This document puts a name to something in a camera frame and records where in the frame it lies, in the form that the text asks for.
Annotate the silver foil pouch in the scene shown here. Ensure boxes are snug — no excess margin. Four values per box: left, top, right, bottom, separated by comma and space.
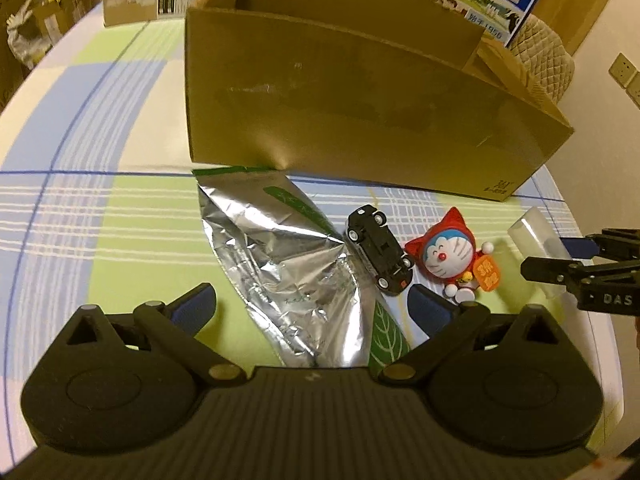
194, 167, 410, 374

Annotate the red Doraemon figurine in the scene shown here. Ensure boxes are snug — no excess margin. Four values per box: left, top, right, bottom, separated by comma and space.
405, 207, 501, 304

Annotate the checkered bed sheet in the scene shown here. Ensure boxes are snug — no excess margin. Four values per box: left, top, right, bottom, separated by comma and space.
0, 1, 626, 466

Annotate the black toy car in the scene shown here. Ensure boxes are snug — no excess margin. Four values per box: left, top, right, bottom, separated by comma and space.
345, 204, 414, 296

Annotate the clear plastic tube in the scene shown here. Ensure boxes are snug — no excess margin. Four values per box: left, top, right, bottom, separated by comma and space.
508, 207, 576, 307

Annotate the quilted beige chair back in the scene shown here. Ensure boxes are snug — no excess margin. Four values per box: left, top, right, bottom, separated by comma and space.
508, 14, 575, 103

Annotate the open brown cardboard box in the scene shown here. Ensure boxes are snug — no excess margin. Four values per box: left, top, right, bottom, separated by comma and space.
184, 0, 573, 200

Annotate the cardboard boxes pile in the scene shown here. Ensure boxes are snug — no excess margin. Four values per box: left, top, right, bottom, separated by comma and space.
6, 0, 86, 70

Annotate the wall socket plate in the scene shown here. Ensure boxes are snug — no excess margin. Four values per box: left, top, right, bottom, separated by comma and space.
608, 53, 640, 106

